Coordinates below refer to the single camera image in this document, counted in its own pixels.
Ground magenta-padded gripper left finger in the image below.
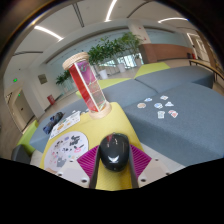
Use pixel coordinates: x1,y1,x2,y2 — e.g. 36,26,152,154
54,145,101,190

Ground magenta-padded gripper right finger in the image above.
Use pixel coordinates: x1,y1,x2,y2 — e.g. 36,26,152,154
128,144,171,190

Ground black computer mouse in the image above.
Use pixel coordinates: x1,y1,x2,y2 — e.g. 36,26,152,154
98,132,130,173

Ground round white printed mouse pad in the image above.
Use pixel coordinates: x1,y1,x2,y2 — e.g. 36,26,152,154
43,130,90,173

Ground white sticker sheet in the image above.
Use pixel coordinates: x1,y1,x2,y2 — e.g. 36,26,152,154
48,110,82,140

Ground folded dark blue umbrella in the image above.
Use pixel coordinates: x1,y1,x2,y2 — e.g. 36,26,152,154
42,111,65,135

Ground small red-white sticker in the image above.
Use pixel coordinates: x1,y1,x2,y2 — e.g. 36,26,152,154
167,109,179,119

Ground dark grey cube seat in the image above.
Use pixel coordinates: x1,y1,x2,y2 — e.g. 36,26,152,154
11,144,32,165

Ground large grey sofa bench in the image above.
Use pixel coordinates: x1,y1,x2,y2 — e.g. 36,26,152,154
29,78,158,154

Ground red fire extinguisher box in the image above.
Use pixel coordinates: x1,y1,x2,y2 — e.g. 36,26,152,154
46,94,56,106

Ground red tower with wooden caps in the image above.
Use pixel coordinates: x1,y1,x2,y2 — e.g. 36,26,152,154
62,51,113,120

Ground brown wooden counter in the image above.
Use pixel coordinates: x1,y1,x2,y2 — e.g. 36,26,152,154
138,43,195,64

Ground row of potted plants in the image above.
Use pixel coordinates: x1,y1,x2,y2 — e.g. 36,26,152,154
54,31,144,86

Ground ceiling strip lights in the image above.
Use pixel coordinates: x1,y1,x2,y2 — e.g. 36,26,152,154
33,0,189,42

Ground grey wall notice board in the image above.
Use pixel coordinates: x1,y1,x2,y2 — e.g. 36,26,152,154
37,73,48,85

